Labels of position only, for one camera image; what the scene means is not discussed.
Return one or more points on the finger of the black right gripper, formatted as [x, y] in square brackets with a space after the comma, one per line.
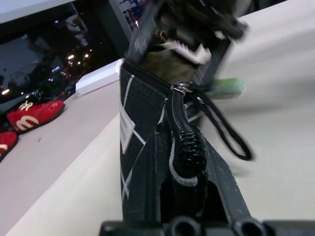
[214, 61]
[141, 32]

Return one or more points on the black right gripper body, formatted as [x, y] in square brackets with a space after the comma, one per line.
[197, 17]

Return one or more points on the white flat box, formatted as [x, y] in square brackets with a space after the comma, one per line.
[98, 78]

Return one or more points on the black grid pouch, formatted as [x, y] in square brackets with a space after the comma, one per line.
[145, 108]

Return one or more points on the red shoe with white print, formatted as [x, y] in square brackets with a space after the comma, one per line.
[37, 115]
[6, 143]

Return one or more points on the dark upright post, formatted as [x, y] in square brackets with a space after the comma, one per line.
[118, 27]

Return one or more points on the green eraser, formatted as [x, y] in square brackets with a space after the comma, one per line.
[230, 87]

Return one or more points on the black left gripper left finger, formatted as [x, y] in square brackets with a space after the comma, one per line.
[150, 172]

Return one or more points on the white shelf board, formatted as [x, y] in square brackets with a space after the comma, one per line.
[32, 8]

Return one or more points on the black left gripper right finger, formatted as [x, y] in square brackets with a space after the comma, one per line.
[226, 191]

